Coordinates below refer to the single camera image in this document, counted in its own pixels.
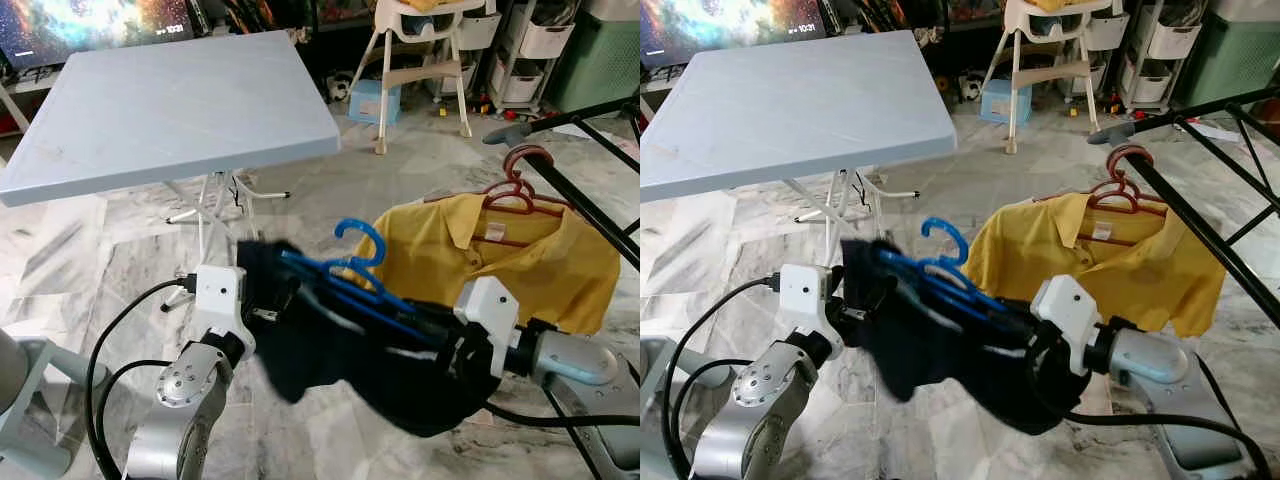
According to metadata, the black garment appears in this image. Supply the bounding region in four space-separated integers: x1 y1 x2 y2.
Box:
838 238 1091 436
235 238 501 438

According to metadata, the blue plastic hanger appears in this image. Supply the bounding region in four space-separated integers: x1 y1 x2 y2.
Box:
280 218 471 346
878 215 1041 341

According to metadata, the reddish plastic hanger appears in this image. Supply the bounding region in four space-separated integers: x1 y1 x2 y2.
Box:
480 143 576 221
1085 143 1171 219

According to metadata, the yellow polo shirt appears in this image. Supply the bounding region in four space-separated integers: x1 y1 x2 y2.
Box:
962 190 1229 339
345 192 623 336

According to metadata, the light blue folding table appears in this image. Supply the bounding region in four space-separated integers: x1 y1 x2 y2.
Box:
640 30 959 266
0 30 343 266

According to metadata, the black clothes drying rack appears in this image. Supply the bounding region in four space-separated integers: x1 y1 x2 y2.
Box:
1087 85 1280 331
482 95 641 271

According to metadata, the light blue storage box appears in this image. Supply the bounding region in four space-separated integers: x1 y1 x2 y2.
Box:
347 78 403 125
980 78 1034 125

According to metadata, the white baby high chair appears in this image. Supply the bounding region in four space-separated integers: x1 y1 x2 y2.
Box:
980 0 1131 156
345 0 501 156

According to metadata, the flat screen television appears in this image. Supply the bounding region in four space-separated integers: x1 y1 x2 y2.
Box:
640 0 829 69
0 0 196 71

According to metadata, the white drawer cart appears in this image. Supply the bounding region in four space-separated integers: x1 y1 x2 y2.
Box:
1085 0 1211 111
455 0 581 109

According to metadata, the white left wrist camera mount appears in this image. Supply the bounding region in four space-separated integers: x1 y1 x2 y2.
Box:
775 265 836 346
195 265 259 356

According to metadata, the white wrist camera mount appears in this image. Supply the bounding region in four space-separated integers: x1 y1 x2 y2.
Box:
1030 275 1101 349
195 265 259 356
455 277 521 351
775 265 836 346

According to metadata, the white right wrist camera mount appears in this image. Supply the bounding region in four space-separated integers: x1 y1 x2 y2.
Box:
1030 275 1101 349
455 277 521 351

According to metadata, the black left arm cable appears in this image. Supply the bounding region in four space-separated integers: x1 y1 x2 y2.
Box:
660 275 781 480
85 275 201 480

